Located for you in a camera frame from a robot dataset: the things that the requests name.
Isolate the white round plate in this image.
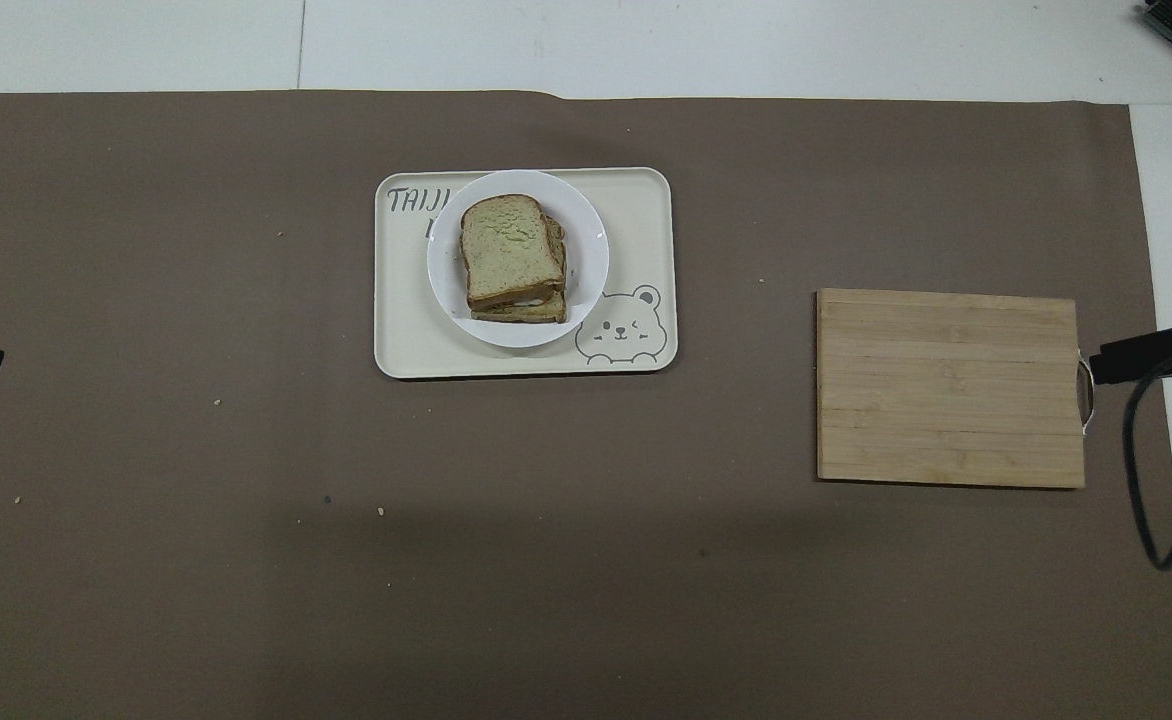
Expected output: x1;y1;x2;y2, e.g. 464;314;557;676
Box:
426;170;610;350

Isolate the toasted bread slice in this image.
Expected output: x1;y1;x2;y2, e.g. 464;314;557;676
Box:
460;194;566;310

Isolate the wooden cutting board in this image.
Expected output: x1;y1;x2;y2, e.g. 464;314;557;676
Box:
814;288;1096;490

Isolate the cream tray with bear print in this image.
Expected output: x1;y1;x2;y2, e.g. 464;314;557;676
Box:
374;167;679;380

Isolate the sandwich base with filling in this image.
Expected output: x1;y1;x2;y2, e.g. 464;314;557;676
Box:
468;214;570;325

